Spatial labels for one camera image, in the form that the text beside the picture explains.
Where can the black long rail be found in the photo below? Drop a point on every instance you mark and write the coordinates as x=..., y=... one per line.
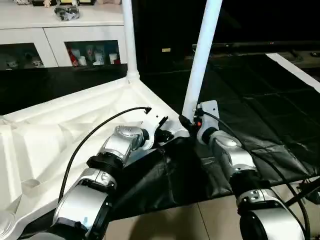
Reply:
x=262, y=45

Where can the small white jar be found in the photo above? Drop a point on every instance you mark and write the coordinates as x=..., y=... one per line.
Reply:
x=113, y=58

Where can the black box with label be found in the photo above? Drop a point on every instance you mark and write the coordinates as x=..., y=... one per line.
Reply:
x=170, y=25

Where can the white plastic table top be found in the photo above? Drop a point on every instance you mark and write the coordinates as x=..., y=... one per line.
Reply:
x=62, y=120

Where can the white flat strip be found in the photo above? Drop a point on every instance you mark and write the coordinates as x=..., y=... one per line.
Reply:
x=295, y=71

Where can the dark crumpled bundle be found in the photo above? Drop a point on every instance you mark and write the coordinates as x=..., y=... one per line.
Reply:
x=67, y=13

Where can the red white bottle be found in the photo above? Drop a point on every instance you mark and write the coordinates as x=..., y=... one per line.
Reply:
x=73, y=57

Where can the black tripod stand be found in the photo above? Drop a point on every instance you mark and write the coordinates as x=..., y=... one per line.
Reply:
x=305, y=192

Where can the small yellow label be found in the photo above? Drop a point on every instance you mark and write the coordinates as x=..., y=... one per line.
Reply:
x=166, y=49

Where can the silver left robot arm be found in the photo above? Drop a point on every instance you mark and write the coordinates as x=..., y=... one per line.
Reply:
x=117, y=147

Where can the white glass door cabinet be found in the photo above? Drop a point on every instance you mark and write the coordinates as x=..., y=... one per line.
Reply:
x=50, y=35

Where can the black work mat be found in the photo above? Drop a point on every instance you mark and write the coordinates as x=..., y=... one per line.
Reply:
x=250, y=112

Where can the white toy figurine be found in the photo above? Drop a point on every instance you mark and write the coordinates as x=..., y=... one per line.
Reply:
x=37, y=63

